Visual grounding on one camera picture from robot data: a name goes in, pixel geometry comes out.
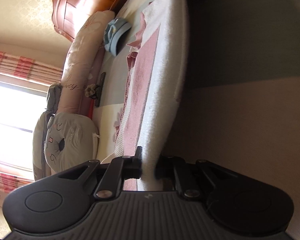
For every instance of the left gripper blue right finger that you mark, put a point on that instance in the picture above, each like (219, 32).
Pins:
(176, 174)

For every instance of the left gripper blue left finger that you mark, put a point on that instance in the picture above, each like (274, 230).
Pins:
(115, 173)

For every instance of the pink and white sweater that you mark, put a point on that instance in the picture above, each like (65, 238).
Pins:
(156, 70)

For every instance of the grey cat face cushion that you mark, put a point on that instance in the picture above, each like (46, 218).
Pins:
(71, 139)

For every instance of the red object under quilt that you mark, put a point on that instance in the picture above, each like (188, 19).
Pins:
(91, 109)

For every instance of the grey pillow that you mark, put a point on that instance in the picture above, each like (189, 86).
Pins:
(40, 167)

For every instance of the black phone with flower holder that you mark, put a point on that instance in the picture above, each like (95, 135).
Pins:
(94, 91)

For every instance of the folded grey-green cloth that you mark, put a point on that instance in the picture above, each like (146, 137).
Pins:
(53, 97)

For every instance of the pink floral folded quilt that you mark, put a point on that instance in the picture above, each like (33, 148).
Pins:
(79, 60)

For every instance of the pink floral curtain left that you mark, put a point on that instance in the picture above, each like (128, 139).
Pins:
(13, 178)

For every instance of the pink floral curtain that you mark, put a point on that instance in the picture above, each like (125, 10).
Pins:
(13, 178)
(28, 69)

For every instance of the window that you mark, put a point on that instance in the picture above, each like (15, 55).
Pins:
(20, 109)

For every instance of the blue baseball cap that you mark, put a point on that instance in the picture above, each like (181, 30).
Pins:
(114, 31)

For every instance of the pink floral curtain right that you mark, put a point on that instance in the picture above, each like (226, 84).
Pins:
(28, 69)

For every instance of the wooden headboard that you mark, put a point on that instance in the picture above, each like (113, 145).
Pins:
(85, 2)

